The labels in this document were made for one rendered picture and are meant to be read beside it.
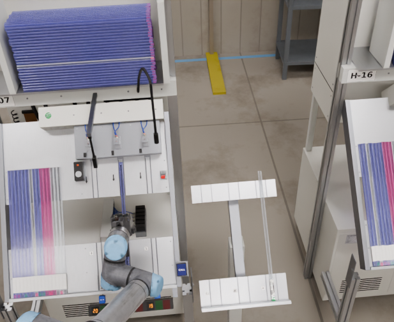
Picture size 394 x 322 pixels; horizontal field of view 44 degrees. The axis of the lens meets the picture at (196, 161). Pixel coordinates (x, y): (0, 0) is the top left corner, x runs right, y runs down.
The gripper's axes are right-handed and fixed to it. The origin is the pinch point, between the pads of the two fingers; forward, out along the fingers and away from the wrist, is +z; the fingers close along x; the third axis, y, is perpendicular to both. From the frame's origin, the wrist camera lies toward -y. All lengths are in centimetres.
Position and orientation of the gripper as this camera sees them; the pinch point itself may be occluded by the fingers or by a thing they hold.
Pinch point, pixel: (124, 224)
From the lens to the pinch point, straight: 199.1
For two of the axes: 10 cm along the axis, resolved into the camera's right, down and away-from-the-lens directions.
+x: -10.0, 0.8, -0.4
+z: -0.5, -1.7, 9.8
